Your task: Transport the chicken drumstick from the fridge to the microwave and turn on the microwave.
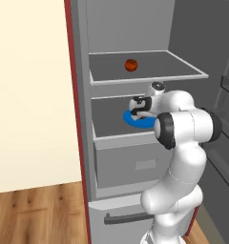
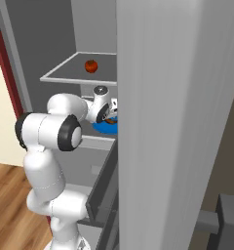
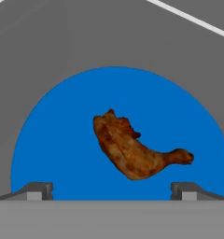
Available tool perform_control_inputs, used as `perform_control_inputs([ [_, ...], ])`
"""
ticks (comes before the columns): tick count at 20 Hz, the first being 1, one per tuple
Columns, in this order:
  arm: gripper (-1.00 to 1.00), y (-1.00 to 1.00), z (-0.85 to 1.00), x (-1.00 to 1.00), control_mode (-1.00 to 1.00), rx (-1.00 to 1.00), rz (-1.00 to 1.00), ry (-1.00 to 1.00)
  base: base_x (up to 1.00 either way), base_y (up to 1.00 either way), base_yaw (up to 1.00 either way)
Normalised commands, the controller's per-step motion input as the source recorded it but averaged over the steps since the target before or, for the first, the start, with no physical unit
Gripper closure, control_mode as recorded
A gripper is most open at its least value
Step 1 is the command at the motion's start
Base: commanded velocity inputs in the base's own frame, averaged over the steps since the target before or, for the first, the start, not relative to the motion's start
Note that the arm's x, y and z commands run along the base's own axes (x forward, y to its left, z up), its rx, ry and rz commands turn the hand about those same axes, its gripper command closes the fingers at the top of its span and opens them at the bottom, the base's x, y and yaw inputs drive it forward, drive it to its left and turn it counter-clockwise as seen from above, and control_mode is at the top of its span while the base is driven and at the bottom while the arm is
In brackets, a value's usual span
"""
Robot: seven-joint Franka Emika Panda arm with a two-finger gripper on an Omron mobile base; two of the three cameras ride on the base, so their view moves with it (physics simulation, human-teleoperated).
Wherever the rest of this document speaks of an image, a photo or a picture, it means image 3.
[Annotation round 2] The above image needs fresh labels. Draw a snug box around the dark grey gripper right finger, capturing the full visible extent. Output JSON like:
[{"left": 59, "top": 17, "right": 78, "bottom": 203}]
[{"left": 170, "top": 181, "right": 224, "bottom": 201}]

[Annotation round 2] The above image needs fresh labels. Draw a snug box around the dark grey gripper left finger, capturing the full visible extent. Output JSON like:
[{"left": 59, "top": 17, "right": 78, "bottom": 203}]
[{"left": 0, "top": 181, "right": 54, "bottom": 201}]

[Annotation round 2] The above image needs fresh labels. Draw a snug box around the brown chicken drumstick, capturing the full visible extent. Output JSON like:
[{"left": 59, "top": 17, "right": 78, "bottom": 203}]
[{"left": 92, "top": 108, "right": 195, "bottom": 181}]

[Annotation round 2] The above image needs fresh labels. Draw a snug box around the blue round plate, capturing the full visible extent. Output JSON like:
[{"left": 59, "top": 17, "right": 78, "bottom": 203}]
[{"left": 9, "top": 65, "right": 224, "bottom": 201}]

